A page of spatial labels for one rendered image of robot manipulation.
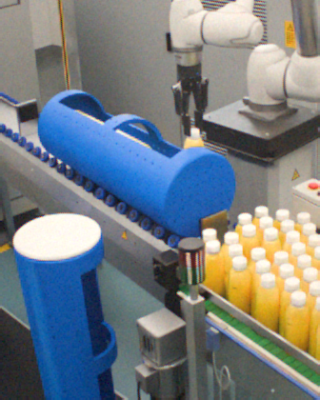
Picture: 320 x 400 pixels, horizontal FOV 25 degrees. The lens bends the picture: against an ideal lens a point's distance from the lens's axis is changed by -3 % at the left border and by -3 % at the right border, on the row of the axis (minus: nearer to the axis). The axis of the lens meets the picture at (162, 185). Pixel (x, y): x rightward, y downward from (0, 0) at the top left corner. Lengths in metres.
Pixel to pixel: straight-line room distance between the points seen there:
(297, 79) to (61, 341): 1.28
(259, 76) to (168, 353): 1.18
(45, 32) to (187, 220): 5.85
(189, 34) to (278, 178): 0.91
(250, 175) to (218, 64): 1.52
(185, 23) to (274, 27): 1.86
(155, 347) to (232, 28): 0.94
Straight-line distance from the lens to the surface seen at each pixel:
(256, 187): 2.98
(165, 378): 2.27
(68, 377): 2.48
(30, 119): 3.39
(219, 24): 2.16
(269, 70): 2.85
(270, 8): 4.02
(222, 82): 4.41
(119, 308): 3.76
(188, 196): 2.31
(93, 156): 2.59
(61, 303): 2.29
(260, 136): 2.76
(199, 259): 1.76
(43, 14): 7.99
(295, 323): 1.91
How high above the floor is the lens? 2.16
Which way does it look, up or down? 26 degrees down
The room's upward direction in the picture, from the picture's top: 4 degrees counter-clockwise
